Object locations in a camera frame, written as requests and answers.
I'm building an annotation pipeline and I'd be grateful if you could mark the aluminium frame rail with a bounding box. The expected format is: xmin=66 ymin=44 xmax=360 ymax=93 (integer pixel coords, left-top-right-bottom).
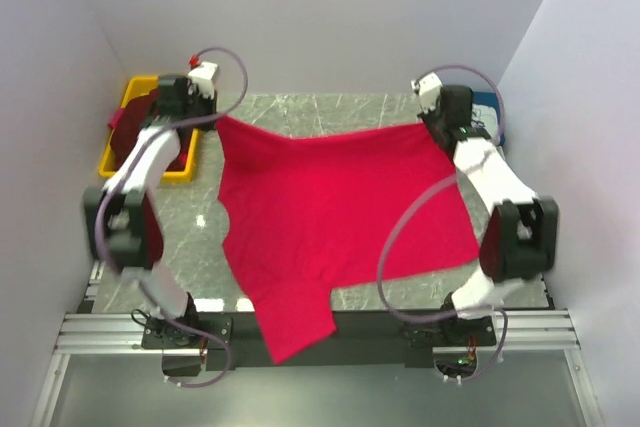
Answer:
xmin=55 ymin=310 xmax=580 ymax=355

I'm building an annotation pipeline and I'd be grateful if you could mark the yellow plastic bin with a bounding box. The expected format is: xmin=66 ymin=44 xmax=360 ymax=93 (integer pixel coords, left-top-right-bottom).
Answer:
xmin=98 ymin=76 xmax=202 ymax=184

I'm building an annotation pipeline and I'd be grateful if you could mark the bright red t-shirt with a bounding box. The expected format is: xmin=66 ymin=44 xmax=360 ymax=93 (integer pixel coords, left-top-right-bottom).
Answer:
xmin=217 ymin=117 xmax=479 ymax=364

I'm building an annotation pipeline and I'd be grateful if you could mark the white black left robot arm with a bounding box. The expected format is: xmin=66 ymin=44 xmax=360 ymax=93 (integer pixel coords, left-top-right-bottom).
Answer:
xmin=83 ymin=65 xmax=219 ymax=349

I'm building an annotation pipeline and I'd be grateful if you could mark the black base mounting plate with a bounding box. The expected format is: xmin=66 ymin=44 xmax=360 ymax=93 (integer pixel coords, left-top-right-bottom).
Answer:
xmin=131 ymin=309 xmax=497 ymax=377

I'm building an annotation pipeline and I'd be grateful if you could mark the pink garment in bin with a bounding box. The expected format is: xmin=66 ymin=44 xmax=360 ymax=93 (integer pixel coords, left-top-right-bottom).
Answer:
xmin=107 ymin=108 xmax=126 ymax=130

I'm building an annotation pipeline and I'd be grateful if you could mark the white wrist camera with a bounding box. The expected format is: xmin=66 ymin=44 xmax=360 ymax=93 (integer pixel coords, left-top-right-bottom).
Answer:
xmin=187 ymin=61 xmax=219 ymax=98
xmin=411 ymin=72 xmax=443 ymax=112

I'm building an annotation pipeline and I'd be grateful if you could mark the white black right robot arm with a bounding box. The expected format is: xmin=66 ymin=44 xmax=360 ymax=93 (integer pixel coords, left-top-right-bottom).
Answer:
xmin=414 ymin=75 xmax=559 ymax=347

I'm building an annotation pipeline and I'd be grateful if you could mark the folded blue printed t-shirt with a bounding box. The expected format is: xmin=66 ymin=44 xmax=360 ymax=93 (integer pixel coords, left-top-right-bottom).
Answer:
xmin=472 ymin=91 xmax=505 ymax=147

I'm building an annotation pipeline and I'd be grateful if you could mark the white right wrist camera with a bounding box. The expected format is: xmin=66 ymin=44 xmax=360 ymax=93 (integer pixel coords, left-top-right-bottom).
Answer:
xmin=411 ymin=72 xmax=443 ymax=112

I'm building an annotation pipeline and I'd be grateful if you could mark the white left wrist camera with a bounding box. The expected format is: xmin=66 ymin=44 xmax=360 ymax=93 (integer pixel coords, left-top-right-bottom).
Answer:
xmin=187 ymin=61 xmax=219 ymax=98

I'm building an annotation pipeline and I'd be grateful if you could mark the dark maroon t-shirt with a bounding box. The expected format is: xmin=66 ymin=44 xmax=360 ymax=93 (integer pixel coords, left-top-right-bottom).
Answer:
xmin=101 ymin=88 xmax=196 ymax=173

